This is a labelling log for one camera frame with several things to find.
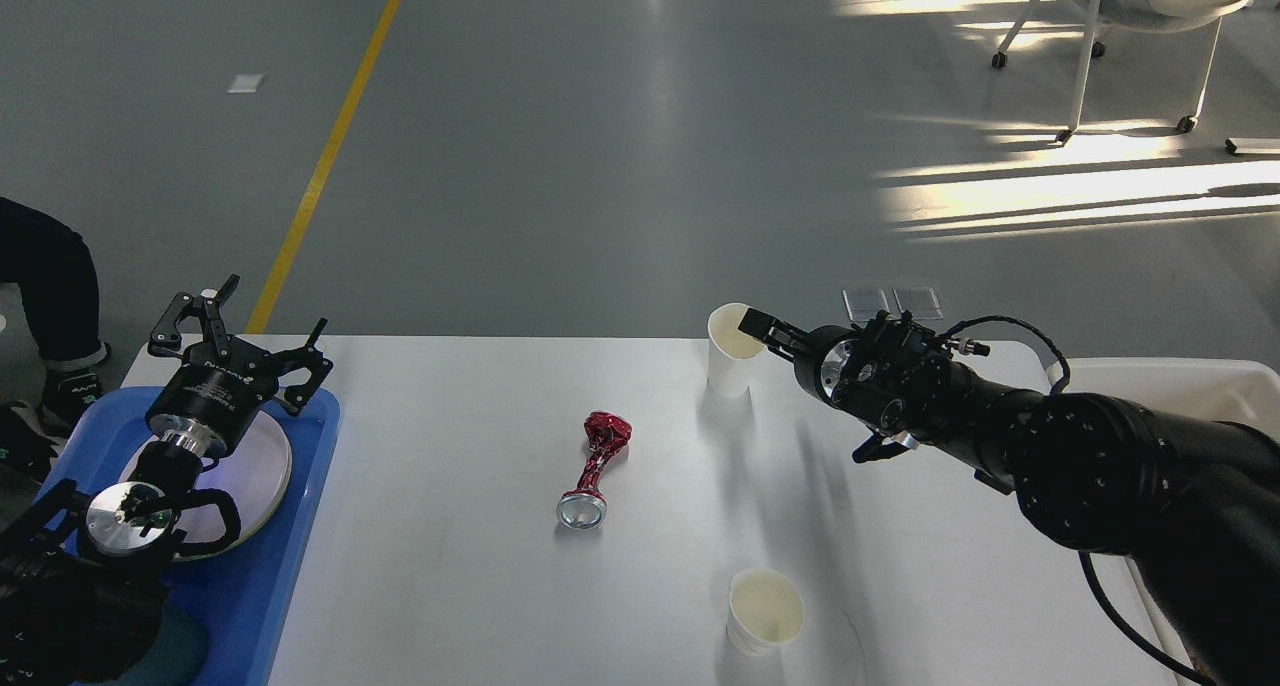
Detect blue plastic tray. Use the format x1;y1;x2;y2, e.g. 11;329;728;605
35;387;343;686

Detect white plastic bin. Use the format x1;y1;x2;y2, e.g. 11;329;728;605
1065;357;1279;668

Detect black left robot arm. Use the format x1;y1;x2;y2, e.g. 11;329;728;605
3;275;333;685

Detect person dark trousers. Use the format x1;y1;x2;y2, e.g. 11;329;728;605
1;198;111;484

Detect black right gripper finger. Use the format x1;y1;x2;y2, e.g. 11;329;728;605
737;307;812;362

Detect clear floor plate left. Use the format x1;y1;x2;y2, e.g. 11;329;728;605
842;288;893;323

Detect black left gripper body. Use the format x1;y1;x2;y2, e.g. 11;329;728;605
146;362;276;459

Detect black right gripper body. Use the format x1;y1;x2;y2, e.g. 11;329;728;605
791;325;867;407

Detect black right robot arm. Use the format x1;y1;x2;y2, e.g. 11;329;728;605
736;308;1279;685

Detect teal mug yellow inside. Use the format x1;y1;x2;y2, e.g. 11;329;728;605
108;607;209;685

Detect pink plate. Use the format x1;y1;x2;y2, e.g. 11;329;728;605
88;413;294;561

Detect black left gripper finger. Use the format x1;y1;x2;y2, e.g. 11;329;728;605
244;317;334;417
148;273;251;367

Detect crushed red can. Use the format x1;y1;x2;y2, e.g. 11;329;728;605
556;411;634;531

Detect clear floor plate right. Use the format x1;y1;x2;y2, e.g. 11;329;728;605
892;285;945;321

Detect white paper cup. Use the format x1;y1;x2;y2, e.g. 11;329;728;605
707;302;765;398
726;567;806;657

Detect clear floor plate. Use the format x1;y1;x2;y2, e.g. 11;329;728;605
892;285;945;321
842;288;893;323

